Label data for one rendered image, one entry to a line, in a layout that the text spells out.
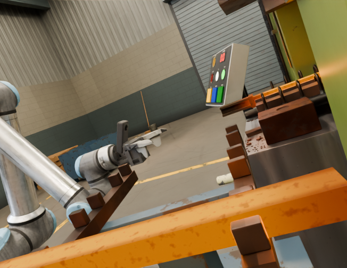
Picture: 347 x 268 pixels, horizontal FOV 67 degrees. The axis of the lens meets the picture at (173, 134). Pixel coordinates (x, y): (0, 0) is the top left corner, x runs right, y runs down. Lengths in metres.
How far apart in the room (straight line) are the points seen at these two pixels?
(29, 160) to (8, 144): 0.09
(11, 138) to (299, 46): 1.01
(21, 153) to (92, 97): 9.95
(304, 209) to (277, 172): 0.47
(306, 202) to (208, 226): 0.06
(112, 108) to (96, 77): 1.31
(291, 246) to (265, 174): 0.16
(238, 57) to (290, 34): 0.31
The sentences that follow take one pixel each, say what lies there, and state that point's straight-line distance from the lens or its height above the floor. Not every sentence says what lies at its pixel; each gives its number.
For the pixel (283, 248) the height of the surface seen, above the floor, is 0.76.
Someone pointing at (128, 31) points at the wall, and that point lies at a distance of 9.86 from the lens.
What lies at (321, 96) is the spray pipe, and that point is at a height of 0.96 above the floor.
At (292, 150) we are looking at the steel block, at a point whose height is 0.90.
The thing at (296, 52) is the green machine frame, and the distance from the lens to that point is 1.01.
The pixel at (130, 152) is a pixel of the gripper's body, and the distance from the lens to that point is 0.94.
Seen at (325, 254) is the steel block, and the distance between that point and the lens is 0.78.
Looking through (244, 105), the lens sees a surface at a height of 0.99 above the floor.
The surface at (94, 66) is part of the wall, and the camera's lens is 10.65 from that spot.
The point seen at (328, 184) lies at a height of 1.03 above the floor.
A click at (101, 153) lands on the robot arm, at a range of 0.99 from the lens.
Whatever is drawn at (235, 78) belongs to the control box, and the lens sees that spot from 1.23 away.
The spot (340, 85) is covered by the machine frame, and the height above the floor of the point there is 1.03.
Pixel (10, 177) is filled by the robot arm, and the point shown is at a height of 1.05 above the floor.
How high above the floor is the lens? 1.13
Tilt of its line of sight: 9 degrees down
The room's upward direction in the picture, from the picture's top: 23 degrees counter-clockwise
